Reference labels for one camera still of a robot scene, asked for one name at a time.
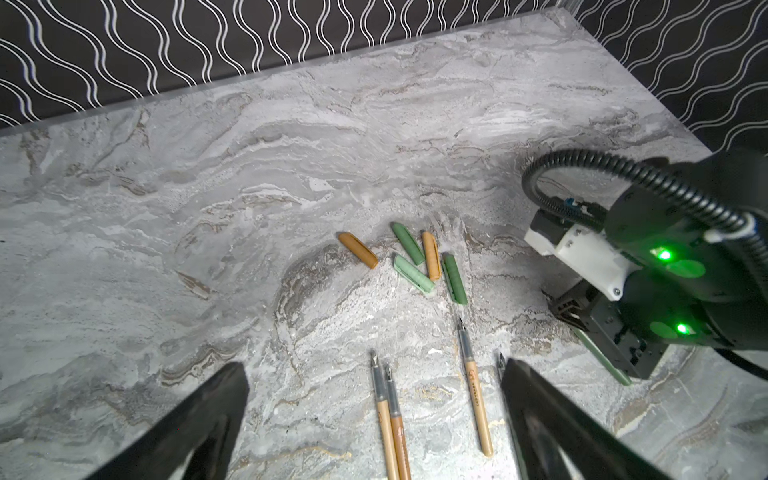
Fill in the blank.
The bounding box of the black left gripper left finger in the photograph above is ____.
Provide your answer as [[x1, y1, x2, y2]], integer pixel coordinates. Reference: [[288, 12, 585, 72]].
[[89, 362, 249, 479]]

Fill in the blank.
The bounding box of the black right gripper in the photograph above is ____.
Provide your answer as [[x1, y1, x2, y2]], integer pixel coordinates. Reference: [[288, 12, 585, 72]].
[[544, 280, 667, 380]]

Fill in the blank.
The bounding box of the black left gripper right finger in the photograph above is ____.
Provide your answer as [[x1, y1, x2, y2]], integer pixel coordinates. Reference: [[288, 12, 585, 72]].
[[496, 353, 668, 479]]

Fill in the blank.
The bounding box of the dark green pen cap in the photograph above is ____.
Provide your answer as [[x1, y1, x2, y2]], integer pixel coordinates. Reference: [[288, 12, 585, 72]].
[[391, 222, 425, 265]]

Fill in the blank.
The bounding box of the green pen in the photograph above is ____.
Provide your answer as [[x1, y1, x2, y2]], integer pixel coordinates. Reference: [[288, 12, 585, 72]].
[[571, 327, 632, 386]]

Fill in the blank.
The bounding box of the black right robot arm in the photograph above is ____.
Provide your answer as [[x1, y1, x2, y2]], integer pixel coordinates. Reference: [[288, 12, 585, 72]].
[[522, 149, 767, 381]]

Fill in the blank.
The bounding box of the green pen cap right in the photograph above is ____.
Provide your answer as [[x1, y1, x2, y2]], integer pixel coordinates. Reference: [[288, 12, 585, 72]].
[[442, 253, 468, 305]]

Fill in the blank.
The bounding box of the light green pen cap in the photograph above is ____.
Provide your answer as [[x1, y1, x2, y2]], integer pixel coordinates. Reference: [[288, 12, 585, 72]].
[[393, 254, 435, 295]]

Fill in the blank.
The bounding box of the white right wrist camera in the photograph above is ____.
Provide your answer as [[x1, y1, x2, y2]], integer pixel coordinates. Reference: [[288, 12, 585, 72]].
[[524, 209, 640, 302]]

